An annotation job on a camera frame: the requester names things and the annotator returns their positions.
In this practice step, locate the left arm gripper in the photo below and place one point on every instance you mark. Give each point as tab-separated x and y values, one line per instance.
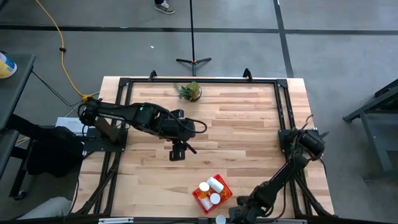
182	129

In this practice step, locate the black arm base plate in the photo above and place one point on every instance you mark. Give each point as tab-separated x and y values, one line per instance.
284	140
102	147

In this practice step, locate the person's leg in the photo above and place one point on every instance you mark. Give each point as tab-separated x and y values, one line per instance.
46	207

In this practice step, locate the white paper sheet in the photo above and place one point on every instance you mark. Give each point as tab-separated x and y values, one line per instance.
70	123

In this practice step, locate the black aluminium table frame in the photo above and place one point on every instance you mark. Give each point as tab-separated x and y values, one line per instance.
202	80

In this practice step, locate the amber pill bottle white cap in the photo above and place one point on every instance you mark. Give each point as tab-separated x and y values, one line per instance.
203	187
215	198

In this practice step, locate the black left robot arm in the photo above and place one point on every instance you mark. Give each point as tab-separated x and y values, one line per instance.
124	113

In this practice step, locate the black caster wheel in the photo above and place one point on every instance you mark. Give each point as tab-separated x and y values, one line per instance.
20	195

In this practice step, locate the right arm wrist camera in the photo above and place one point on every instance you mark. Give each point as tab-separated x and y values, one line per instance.
243	201

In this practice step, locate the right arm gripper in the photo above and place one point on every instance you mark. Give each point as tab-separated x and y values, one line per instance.
250	213

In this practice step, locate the yellow blue wipes canister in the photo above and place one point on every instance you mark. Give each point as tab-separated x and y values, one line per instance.
6	66

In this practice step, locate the silver metal bracket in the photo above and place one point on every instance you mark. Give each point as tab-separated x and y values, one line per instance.
115	220
289	221

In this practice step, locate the black tripod stand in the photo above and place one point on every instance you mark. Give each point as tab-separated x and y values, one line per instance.
193	60

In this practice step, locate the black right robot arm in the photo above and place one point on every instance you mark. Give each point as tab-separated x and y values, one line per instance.
280	174

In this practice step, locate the black metal rack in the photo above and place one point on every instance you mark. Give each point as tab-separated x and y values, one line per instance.
373	124

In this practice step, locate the person's foot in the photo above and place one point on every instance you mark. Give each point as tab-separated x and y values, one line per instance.
164	7

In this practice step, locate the red plastic basket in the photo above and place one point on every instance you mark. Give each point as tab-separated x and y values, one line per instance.
225	189

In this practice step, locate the small potted green plant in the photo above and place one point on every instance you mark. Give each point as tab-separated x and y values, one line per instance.
189	92

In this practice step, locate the black bag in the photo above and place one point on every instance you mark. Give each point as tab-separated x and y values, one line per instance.
56	152

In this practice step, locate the grey desk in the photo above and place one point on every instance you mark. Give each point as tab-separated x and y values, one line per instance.
14	93

